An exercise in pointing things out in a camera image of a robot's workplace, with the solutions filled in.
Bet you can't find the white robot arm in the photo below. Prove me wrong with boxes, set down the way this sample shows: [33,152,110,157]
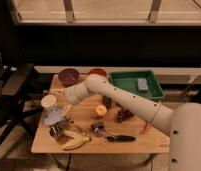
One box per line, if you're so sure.
[63,74,201,171]

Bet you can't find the white paper cup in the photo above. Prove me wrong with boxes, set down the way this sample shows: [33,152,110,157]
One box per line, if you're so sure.
[41,95,56,109]

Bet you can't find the metal measuring cup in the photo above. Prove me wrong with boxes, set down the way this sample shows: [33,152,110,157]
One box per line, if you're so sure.
[49,121,85,140]

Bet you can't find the purple bowl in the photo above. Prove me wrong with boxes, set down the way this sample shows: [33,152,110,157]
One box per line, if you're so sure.
[58,68,79,86]

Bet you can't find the yellow banana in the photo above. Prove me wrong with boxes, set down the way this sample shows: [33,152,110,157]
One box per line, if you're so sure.
[62,137,91,150]

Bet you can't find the yellow apple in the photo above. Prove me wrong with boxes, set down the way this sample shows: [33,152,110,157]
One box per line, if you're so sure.
[95,104,107,117]

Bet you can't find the black office chair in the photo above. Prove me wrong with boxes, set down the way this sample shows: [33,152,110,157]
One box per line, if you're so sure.
[0,63,42,161]

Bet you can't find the dark purple grapes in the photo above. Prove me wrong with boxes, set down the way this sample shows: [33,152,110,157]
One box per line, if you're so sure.
[117,108,134,122]

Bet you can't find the green plastic tray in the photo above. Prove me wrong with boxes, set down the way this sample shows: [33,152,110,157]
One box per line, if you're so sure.
[109,70,165,101]

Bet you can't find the grey sponge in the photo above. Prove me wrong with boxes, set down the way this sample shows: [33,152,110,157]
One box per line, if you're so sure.
[137,78,149,92]

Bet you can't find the orange carrot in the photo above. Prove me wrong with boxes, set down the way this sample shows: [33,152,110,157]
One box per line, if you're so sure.
[140,123,151,135]

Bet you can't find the black handled scoop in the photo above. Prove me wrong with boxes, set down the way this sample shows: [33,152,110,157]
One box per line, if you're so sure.
[91,122,136,142]

